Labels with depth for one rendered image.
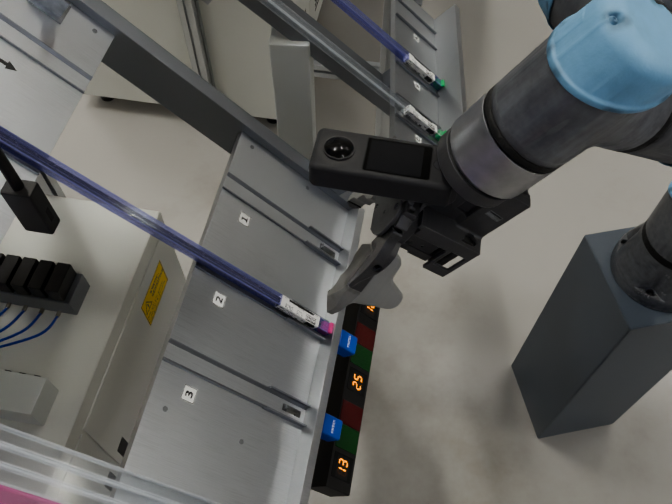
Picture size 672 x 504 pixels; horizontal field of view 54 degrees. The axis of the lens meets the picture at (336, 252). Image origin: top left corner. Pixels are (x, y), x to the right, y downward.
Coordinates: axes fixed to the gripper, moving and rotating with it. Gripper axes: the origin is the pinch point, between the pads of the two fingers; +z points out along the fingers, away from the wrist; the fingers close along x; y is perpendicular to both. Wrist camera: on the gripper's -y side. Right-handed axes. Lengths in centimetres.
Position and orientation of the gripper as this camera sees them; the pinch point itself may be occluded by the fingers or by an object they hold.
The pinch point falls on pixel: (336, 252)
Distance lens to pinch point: 65.5
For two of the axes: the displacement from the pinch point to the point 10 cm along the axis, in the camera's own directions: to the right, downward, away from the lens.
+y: 8.6, 4.0, 3.3
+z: -4.8, 4.0, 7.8
